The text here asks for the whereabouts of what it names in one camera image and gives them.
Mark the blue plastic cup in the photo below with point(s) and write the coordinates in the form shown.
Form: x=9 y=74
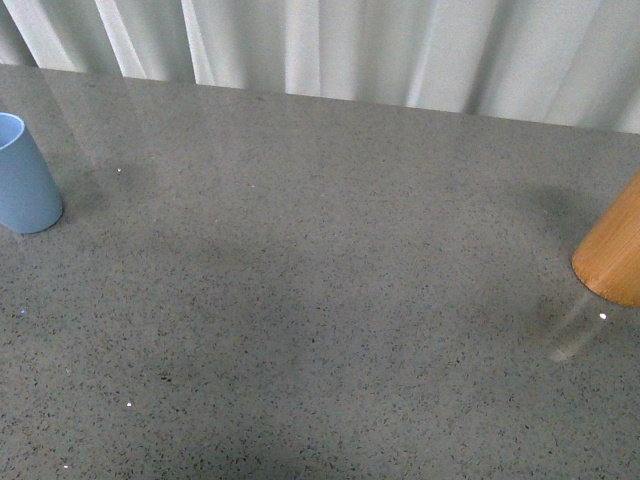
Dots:
x=30 y=199

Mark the bamboo chopstick holder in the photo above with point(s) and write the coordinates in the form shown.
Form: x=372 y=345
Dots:
x=607 y=259

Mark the white curtain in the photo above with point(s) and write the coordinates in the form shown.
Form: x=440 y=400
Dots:
x=559 y=62

